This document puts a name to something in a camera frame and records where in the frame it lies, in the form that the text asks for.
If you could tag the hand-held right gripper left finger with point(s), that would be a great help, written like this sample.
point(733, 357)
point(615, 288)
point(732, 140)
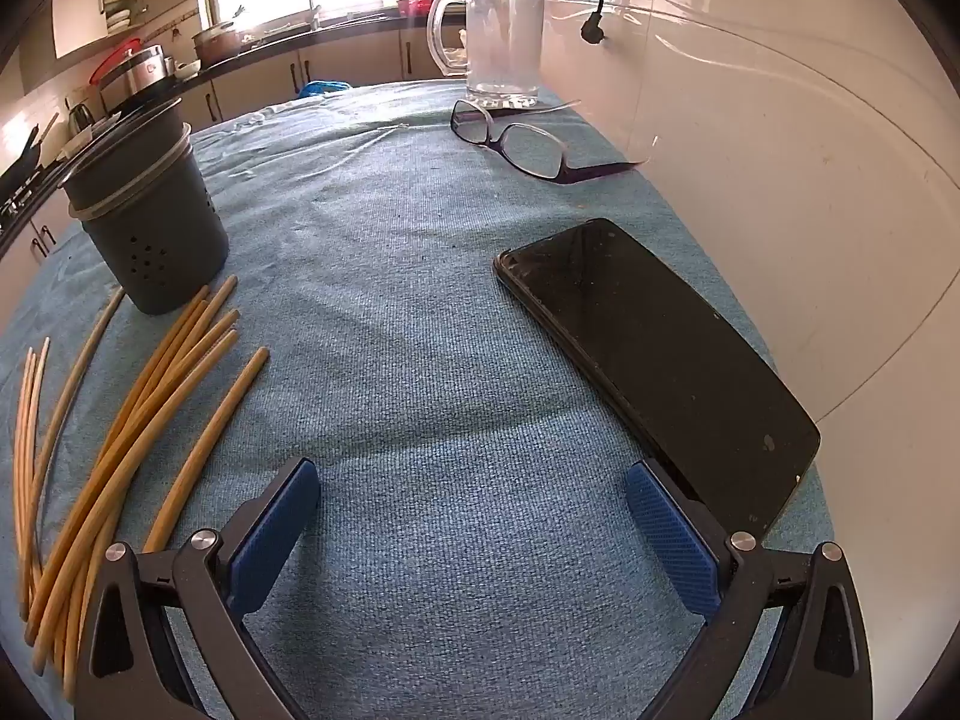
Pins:
point(274, 532)

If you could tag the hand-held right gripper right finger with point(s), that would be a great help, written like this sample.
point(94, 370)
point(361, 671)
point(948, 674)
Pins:
point(671, 540)

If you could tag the bunch of wooden chopsticks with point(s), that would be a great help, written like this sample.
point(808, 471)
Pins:
point(112, 465)

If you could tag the grey perforated utensil holder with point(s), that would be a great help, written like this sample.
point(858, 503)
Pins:
point(161, 240)

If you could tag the blue table cloth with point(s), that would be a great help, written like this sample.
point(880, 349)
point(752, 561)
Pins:
point(420, 315)

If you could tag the purple framed eyeglasses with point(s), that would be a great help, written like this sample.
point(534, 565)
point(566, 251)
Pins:
point(529, 150)

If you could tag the beige base cabinets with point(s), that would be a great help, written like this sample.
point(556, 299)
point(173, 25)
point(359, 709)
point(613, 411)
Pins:
point(255, 86)

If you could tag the blue plastic bag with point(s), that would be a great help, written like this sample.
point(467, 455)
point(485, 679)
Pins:
point(322, 86)

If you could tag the black wok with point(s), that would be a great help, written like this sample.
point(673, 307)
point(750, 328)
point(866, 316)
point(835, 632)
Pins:
point(19, 161)

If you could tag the steel electric kettle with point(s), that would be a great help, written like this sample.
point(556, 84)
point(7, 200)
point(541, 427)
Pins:
point(81, 118)

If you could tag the black kitchen countertop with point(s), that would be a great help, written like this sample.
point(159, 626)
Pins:
point(262, 52)

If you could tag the silver rice cooker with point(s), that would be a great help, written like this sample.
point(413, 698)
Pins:
point(139, 71)

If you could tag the brown cooking pot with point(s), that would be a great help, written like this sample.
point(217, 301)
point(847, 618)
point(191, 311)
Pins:
point(217, 45)

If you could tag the red plastic basin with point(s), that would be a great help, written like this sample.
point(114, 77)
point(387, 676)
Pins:
point(112, 60)

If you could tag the chrome sink faucet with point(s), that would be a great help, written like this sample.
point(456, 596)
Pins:
point(313, 11)

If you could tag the clear glass mug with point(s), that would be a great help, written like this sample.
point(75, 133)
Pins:
point(502, 37)

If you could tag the red plastic basket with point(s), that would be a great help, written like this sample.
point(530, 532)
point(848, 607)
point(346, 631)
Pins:
point(414, 6)

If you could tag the open wall cabinet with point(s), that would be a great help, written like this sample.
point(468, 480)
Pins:
point(79, 22)

